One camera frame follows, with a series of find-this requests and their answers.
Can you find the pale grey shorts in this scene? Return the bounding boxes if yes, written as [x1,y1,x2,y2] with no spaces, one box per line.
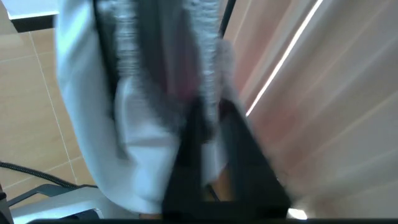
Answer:
[54,0,246,215]

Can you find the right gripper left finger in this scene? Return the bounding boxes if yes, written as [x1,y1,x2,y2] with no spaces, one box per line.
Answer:
[162,96,219,219]

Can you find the pink clothes hanger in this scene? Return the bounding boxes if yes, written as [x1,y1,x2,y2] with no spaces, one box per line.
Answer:
[169,46,203,103]

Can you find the beige curtain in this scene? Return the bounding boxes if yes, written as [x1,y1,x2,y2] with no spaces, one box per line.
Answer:
[222,0,398,218]

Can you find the black clothes rack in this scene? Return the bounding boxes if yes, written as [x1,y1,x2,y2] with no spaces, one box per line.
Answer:
[218,0,237,40]

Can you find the black cable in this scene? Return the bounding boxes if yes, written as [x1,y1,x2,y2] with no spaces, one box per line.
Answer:
[0,161,99,190]

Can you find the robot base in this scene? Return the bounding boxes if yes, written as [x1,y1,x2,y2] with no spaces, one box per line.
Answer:
[0,183,137,220]

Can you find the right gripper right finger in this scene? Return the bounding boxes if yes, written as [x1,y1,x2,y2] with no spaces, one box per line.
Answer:
[216,98,292,219]

